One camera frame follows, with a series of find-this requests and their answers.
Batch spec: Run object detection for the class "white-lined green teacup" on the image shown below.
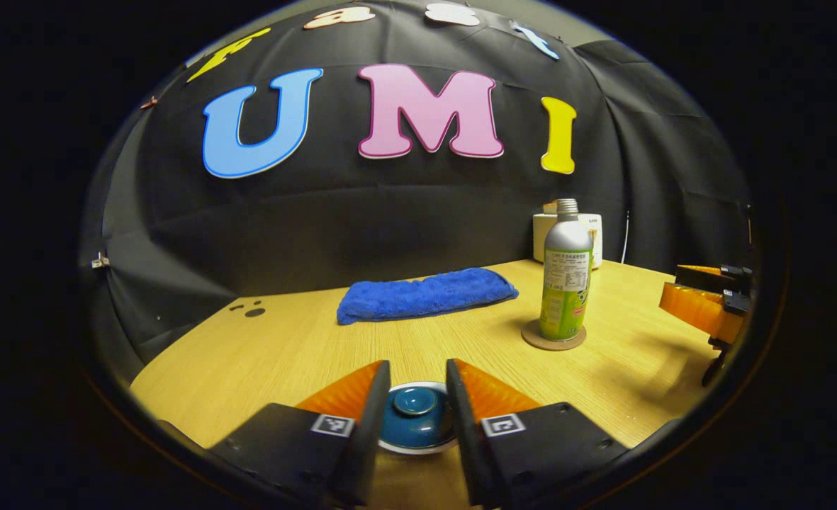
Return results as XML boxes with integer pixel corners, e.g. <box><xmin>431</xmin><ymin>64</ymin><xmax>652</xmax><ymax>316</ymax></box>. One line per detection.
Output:
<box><xmin>377</xmin><ymin>381</ymin><xmax>460</xmax><ymax>455</ymax></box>

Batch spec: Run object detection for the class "blue towel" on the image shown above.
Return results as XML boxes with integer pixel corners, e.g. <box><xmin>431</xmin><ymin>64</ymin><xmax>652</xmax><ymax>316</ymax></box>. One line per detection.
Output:
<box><xmin>337</xmin><ymin>267</ymin><xmax>519</xmax><ymax>326</ymax></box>

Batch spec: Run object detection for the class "silver green-label water bottle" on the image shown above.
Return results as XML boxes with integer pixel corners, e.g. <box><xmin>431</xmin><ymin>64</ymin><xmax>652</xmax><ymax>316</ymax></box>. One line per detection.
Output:
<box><xmin>539</xmin><ymin>198</ymin><xmax>595</xmax><ymax>341</ymax></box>

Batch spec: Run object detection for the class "round cork coaster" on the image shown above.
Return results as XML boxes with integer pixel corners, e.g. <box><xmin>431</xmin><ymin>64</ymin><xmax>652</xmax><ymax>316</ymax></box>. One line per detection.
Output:
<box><xmin>521</xmin><ymin>319</ymin><xmax>588</xmax><ymax>351</ymax></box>

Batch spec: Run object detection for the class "white toaster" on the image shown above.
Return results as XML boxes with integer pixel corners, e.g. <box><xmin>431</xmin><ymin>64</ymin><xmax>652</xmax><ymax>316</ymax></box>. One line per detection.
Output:
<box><xmin>532</xmin><ymin>212</ymin><xmax>603</xmax><ymax>270</ymax></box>

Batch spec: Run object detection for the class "teal teacup lid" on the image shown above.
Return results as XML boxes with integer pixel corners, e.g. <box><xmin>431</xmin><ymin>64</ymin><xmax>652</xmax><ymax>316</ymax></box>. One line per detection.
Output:
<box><xmin>380</xmin><ymin>383</ymin><xmax>457</xmax><ymax>448</ymax></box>

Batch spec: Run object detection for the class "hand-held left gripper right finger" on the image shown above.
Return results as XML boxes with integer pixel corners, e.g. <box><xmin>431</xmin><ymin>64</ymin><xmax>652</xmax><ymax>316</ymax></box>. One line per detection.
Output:
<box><xmin>446</xmin><ymin>358</ymin><xmax>628</xmax><ymax>507</ymax></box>

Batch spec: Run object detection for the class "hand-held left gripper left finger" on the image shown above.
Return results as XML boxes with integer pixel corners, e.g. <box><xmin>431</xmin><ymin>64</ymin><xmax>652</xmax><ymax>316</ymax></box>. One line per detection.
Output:
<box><xmin>209</xmin><ymin>360</ymin><xmax>392</xmax><ymax>507</ymax></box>

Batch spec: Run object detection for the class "black backdrop cloth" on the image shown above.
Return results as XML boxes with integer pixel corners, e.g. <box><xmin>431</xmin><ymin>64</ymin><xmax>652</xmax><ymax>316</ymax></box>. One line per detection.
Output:
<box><xmin>82</xmin><ymin>0</ymin><xmax>752</xmax><ymax>383</ymax></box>

